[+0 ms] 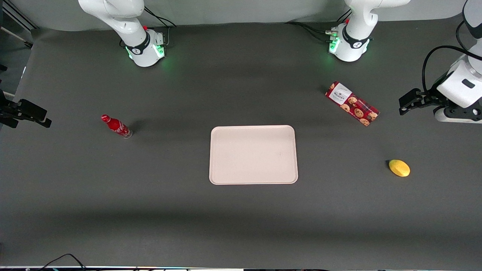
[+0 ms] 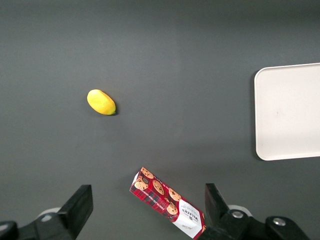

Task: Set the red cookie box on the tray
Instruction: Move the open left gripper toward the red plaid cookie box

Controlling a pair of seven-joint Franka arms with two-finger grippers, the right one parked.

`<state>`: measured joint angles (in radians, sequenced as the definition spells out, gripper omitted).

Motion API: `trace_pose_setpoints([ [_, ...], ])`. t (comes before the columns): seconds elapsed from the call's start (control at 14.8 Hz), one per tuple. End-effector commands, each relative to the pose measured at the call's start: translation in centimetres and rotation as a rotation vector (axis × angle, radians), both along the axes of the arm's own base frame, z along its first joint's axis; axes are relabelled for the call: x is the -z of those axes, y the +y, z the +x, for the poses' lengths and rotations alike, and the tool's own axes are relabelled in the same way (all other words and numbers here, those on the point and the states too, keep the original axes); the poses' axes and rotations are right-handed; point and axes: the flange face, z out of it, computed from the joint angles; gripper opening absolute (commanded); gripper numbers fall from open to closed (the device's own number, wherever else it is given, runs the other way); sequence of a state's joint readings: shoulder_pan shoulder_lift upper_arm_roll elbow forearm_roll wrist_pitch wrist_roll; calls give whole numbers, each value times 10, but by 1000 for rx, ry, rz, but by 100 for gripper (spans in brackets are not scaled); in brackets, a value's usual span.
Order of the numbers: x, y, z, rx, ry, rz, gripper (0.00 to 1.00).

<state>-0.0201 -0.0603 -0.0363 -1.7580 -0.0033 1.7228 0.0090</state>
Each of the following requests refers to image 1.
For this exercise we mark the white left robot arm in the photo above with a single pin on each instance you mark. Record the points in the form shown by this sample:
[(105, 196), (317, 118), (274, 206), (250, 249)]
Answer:
[(356, 41)]

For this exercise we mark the aluminium frame rail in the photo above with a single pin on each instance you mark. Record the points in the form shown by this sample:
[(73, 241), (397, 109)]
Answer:
[(17, 19)]

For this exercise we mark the red tartan cookie box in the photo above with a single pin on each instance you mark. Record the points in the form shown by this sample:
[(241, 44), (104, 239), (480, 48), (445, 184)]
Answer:
[(352, 103)]

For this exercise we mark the cream plastic tray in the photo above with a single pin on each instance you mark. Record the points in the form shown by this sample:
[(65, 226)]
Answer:
[(253, 155)]

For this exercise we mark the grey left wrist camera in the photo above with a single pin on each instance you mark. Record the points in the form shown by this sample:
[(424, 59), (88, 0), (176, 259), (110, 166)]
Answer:
[(457, 114)]

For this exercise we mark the yellow lemon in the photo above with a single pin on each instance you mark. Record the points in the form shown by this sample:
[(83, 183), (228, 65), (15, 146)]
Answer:
[(399, 168)]

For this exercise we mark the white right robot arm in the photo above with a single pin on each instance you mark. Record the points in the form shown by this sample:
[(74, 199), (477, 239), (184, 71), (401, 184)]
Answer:
[(124, 19)]

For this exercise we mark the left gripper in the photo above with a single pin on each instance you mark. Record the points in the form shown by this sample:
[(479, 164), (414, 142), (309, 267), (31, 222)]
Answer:
[(428, 99)]

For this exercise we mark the red cola bottle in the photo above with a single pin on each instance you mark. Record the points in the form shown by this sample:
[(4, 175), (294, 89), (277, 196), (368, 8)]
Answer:
[(116, 126)]

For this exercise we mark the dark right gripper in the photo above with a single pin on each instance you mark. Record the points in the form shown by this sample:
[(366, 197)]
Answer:
[(8, 111)]

